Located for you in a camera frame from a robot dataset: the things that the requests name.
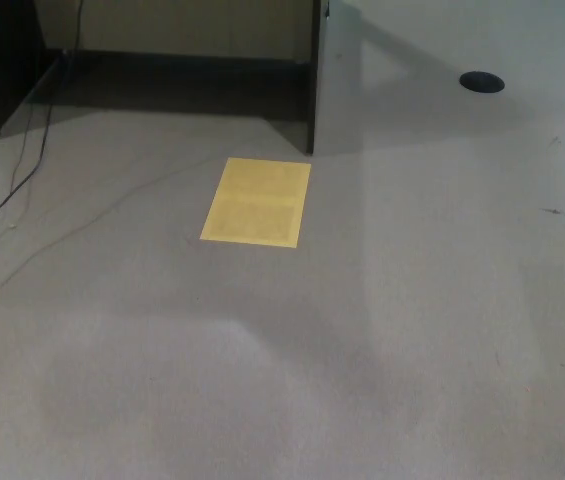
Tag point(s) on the yellow paper envelope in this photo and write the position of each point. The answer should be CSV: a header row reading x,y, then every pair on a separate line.
x,y
257,202

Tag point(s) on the black round floor cap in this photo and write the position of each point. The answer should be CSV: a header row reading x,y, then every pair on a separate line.
x,y
481,81

